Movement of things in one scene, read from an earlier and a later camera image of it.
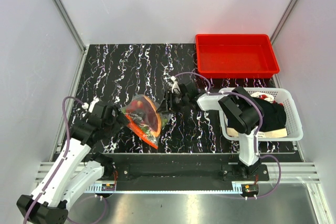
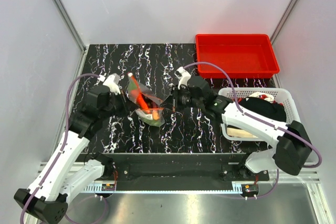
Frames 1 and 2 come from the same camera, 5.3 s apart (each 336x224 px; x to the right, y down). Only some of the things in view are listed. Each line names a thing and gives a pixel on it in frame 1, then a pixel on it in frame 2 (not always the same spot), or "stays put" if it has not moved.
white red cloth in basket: [268, 97] stays put
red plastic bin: [235, 56] stays put
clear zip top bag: [144, 117] -> [148, 104]
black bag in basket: [274, 115] stays put
